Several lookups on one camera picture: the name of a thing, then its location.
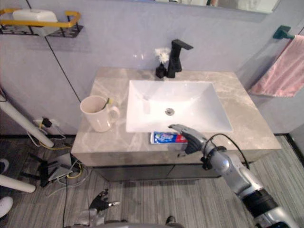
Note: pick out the black stand base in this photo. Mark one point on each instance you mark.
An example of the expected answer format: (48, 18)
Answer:
(45, 171)

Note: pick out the white rectangular sink basin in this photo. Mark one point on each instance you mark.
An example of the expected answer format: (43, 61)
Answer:
(175, 107)

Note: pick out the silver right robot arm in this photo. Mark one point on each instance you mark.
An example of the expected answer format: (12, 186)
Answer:
(242, 183)

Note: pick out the yellow green toothbrush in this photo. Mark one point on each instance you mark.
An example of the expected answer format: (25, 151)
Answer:
(107, 102)

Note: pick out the black faucet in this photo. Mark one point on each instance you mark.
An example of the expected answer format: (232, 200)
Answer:
(176, 59)

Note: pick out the black vase with white flowers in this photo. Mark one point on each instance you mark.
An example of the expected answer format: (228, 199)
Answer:
(161, 61)

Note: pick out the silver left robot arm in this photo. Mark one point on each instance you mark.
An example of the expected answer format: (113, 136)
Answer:
(91, 218)

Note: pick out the grey marble vanity cabinet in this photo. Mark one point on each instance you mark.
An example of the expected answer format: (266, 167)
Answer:
(171, 142)

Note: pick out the black yellow wall shelf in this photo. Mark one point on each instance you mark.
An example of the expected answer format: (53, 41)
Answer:
(42, 25)

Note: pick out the white tube frame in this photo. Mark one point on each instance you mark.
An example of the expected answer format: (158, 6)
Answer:
(21, 133)

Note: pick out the white shoe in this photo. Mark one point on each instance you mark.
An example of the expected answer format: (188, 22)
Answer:
(3, 165)
(5, 206)

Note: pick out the cream ceramic mug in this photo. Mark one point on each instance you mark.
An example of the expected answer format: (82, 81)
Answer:
(98, 114)

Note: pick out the pink towel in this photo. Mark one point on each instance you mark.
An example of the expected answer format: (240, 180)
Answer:
(282, 71)

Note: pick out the blue red toothpaste tube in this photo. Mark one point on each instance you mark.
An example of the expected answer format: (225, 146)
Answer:
(166, 138)

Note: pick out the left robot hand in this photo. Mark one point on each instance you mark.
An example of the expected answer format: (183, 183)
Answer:
(101, 202)

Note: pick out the dark robot foot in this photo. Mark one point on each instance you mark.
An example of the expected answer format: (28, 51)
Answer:
(170, 219)

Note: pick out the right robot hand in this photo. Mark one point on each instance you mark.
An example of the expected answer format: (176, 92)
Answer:
(193, 139)

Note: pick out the metal sink drain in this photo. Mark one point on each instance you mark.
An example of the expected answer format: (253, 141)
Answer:
(169, 111)

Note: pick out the white plastic box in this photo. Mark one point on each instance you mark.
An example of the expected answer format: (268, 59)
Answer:
(35, 20)

